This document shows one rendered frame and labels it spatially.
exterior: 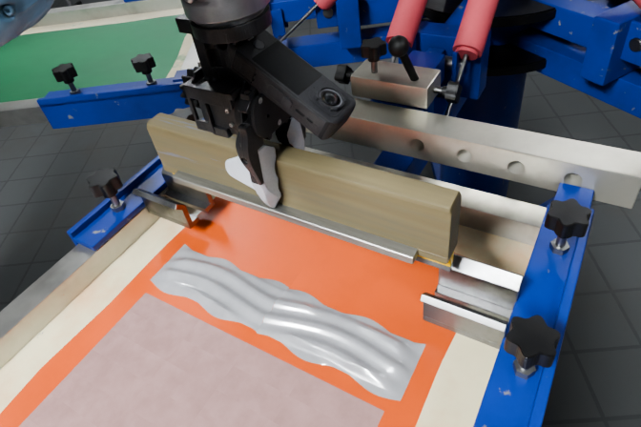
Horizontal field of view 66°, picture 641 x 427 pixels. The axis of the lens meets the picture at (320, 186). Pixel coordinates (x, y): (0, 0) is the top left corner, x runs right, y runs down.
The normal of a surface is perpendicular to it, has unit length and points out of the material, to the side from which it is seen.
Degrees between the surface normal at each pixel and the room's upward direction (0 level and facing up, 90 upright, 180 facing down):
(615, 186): 90
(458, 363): 0
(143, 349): 0
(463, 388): 0
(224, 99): 90
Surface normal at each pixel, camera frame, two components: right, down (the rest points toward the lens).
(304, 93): 0.33, -0.52
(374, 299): -0.13, -0.74
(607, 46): -0.86, 0.41
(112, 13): 0.00, 0.66
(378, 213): -0.50, 0.62
